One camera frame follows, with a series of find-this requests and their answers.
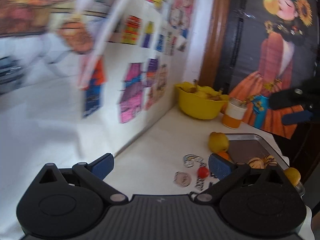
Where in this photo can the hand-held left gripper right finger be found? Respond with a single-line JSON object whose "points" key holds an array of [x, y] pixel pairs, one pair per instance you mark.
{"points": [[220, 167]]}

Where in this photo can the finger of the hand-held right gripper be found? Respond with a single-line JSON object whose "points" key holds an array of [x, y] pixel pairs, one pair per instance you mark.
{"points": [[297, 118], [285, 99]]}

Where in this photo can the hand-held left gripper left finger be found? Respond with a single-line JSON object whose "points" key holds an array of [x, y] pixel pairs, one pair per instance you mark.
{"points": [[103, 164]]}

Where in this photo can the metal baking tray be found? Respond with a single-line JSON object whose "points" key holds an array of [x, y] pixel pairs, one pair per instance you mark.
{"points": [[250, 146]]}

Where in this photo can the large striped pepino melon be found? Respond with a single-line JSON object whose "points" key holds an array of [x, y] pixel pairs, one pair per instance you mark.
{"points": [[256, 162]]}

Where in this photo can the small striped pepino melon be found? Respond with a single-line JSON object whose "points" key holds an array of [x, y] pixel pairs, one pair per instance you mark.
{"points": [[270, 159]]}

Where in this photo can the large yellow lemon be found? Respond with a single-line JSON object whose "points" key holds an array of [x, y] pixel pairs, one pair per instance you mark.
{"points": [[293, 175]]}

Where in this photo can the small orange tangerine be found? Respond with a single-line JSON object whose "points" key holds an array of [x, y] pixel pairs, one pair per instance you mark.
{"points": [[225, 155]]}

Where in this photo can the small red tomato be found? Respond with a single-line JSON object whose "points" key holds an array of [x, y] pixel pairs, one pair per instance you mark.
{"points": [[203, 172]]}

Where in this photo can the small yellow pear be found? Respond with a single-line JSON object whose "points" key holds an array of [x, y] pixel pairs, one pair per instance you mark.
{"points": [[218, 142]]}

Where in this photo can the girl in orange dress poster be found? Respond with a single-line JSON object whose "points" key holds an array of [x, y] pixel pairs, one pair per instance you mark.
{"points": [[272, 55]]}

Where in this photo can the white and orange jar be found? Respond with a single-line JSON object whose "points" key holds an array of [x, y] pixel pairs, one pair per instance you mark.
{"points": [[233, 116]]}

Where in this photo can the yellow plastic bowl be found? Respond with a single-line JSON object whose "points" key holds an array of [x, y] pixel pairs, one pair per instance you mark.
{"points": [[200, 107]]}

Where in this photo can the pile of yellow pears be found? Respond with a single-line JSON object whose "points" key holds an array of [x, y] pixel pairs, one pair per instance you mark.
{"points": [[202, 92]]}

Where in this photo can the coloured houses drawing paper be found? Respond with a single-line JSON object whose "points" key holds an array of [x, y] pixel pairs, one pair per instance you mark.
{"points": [[132, 75]]}

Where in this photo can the pink girl drawing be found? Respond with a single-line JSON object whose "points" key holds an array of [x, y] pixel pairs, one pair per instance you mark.
{"points": [[181, 12]]}

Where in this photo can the large coloured line drawing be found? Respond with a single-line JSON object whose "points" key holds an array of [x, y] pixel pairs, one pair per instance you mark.
{"points": [[50, 7]]}

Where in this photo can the brown wooden frame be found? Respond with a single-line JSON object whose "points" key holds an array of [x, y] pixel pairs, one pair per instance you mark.
{"points": [[215, 35]]}

